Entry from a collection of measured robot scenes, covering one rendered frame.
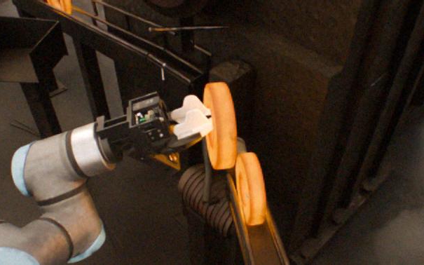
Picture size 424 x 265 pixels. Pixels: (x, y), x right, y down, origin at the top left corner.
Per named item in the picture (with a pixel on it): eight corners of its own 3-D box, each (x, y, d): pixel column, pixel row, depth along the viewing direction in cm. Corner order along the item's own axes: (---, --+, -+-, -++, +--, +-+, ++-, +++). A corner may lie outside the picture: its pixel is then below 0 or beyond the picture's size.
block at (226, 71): (233, 119, 126) (235, 52, 110) (251, 132, 122) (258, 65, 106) (207, 136, 121) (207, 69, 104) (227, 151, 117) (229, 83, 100)
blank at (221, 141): (221, 66, 76) (202, 67, 75) (240, 113, 63) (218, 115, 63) (219, 134, 85) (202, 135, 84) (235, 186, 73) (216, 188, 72)
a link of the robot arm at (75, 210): (43, 274, 72) (15, 210, 70) (80, 241, 82) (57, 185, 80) (85, 268, 69) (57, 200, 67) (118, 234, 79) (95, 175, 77)
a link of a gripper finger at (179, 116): (217, 93, 69) (165, 110, 69) (226, 118, 73) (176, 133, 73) (214, 82, 71) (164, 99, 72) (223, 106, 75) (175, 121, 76)
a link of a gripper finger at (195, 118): (221, 105, 66) (167, 123, 67) (229, 130, 71) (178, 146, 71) (217, 93, 69) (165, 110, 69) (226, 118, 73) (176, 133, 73)
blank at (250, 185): (252, 211, 97) (238, 213, 97) (247, 146, 96) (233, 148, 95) (268, 234, 82) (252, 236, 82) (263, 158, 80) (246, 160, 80)
